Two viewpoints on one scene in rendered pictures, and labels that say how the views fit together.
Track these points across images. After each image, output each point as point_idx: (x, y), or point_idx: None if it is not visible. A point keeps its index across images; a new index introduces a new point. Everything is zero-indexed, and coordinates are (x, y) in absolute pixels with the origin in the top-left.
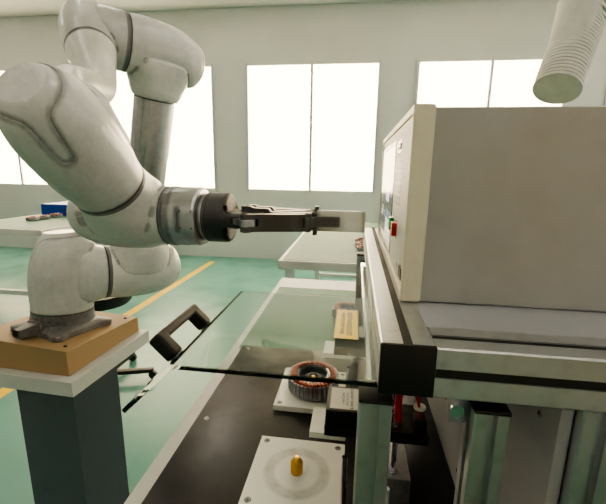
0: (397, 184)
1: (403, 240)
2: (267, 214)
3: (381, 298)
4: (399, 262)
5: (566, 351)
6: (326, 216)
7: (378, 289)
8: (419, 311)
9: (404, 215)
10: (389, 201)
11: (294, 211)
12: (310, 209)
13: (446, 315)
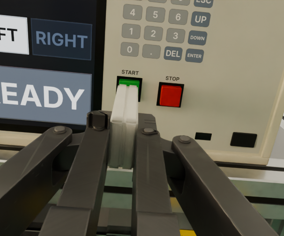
0: (164, 27)
1: (280, 103)
2: (262, 217)
3: (268, 176)
4: (230, 131)
5: None
6: (141, 125)
7: (234, 174)
8: None
9: (260, 74)
10: (48, 53)
11: (103, 161)
12: (57, 132)
13: (280, 148)
